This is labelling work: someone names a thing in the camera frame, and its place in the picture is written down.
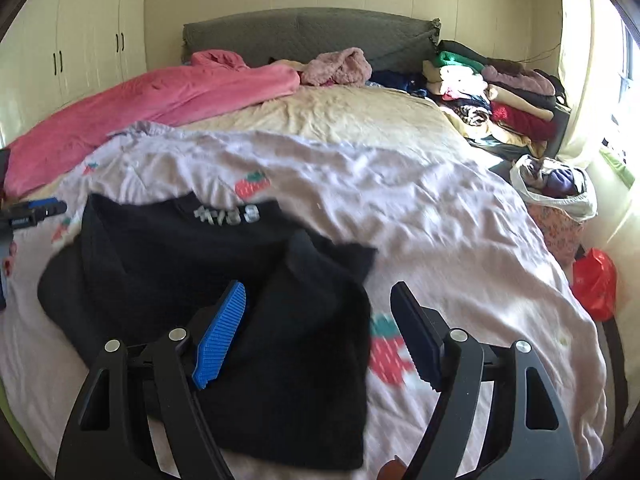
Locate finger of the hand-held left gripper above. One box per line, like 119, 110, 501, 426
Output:
11, 198, 69, 231

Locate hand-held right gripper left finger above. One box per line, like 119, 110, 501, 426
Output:
55, 280, 248, 480

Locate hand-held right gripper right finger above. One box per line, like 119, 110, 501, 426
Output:
389, 281, 583, 480

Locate black sweater with orange cuffs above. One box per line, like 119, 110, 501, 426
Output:
37, 192, 407, 480

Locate white bag of clothes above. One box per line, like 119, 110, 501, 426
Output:
509, 154, 599, 222

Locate dark blue clothes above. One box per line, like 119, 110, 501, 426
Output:
367, 70, 432, 99

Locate pile of folded clothes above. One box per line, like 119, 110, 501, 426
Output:
422, 40, 572, 162

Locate lilac strawberry print bed sheet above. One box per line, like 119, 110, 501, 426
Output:
0, 121, 609, 480

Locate pink blanket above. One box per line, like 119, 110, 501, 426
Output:
4, 50, 302, 199

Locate floral basket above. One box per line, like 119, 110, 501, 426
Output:
525, 201, 587, 267

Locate white wardrobe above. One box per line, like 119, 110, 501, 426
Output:
0, 0, 149, 147

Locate red plastic bag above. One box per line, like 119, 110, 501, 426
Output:
571, 247, 619, 323

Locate beige bed sheet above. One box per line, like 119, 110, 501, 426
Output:
185, 85, 497, 162

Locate fuzzy pink garment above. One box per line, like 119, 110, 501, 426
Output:
300, 47, 374, 87

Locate grey quilted headboard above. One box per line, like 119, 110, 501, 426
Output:
181, 7, 444, 75

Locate cream curtain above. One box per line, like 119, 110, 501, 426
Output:
556, 0, 623, 162

